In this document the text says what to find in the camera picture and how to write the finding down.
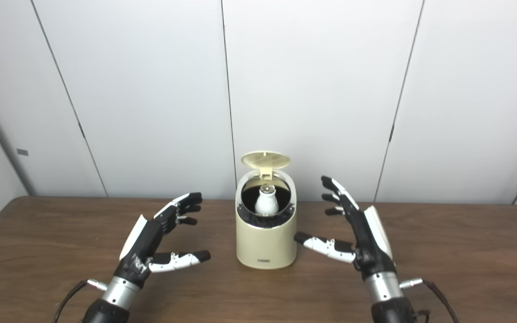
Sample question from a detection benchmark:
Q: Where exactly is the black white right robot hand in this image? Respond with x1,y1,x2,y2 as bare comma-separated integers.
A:
294,175,397,281

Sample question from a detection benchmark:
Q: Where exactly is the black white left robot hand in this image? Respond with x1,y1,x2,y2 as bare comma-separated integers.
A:
114,192,211,288

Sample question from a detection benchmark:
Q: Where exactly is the cream-colored bin body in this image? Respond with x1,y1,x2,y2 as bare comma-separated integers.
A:
235,170,298,270

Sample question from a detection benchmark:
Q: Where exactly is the small white plastic bottle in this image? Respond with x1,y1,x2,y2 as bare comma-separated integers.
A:
254,184,280,214

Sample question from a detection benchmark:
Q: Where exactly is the round cream bin lid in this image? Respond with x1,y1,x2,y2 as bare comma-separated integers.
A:
241,151,291,181

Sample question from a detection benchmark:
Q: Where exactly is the black bin liner bag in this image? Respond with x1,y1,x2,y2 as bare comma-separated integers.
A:
237,179,296,228

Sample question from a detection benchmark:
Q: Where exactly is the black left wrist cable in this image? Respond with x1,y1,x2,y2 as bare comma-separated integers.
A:
52,278,109,323

